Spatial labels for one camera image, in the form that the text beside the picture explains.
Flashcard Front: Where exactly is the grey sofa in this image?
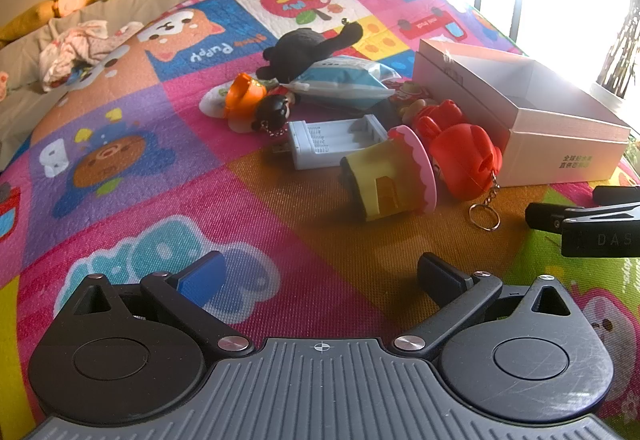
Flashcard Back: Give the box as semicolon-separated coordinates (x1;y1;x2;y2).
0;0;251;171

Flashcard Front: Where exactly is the black plush cat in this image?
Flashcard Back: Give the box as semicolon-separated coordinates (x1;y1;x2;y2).
256;21;363;84

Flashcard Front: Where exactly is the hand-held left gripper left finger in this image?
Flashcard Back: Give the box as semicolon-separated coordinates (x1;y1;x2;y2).
74;250;256;358

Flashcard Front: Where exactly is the blue white tissue packet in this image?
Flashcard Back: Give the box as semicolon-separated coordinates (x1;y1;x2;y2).
287;55;402;113

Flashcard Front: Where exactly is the small brown bear figure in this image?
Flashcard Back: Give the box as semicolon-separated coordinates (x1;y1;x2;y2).
396;80;438;123

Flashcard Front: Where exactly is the yellow toy house pink roof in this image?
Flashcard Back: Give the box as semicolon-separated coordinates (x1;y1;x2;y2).
340;124;439;222

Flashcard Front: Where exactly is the colourful cartoon printed play mat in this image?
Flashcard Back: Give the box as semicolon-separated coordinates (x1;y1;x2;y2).
0;0;640;440

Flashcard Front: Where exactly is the orange toy cup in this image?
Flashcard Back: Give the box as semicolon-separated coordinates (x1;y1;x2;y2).
223;72;268;119

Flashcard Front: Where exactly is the white battery charger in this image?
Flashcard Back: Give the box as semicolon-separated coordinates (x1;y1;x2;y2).
272;115;391;171

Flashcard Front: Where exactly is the white round toy plate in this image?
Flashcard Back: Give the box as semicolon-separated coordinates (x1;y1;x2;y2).
199;85;232;119

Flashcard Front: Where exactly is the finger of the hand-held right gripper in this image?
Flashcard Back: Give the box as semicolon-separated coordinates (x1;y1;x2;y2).
593;186;640;201
525;201;640;234

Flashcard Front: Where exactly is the red toy keychain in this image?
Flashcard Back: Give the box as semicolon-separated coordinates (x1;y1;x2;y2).
412;100;503;232

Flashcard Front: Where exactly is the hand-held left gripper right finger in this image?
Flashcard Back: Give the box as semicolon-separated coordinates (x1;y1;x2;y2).
392;252;576;363

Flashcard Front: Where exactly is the white cardboard box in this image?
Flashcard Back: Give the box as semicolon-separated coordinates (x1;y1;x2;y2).
412;37;632;188

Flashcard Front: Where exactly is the green palm plant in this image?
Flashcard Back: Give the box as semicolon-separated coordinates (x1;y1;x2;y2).
602;0;640;98

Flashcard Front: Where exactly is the pile of pink white clothes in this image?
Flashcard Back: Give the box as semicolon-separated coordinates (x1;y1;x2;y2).
40;19;146;92

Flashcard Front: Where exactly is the white flower pot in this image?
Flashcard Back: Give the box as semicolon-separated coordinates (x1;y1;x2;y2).
589;81;640;115

